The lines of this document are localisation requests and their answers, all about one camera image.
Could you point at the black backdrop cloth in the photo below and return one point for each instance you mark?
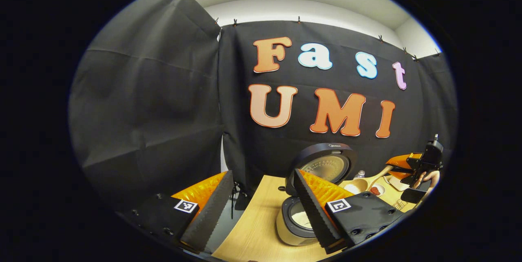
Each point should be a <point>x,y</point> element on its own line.
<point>163,111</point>

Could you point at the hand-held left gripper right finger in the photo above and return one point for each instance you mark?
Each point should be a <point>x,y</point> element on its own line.
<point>314,213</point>

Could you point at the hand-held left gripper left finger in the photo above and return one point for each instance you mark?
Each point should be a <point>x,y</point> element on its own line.
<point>212,213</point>

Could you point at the white round plate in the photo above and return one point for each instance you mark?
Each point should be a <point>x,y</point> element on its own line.
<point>377,185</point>

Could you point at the brown meat piece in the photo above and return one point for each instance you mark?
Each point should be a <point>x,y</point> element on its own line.
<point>375,191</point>

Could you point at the clear drink bottle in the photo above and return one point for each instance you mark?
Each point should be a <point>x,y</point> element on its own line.
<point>359,174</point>

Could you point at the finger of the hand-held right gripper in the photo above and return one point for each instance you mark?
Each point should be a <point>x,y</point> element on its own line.
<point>403,160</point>
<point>401,174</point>

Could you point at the black rice cooker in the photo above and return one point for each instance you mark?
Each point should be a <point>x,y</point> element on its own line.
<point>326,166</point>

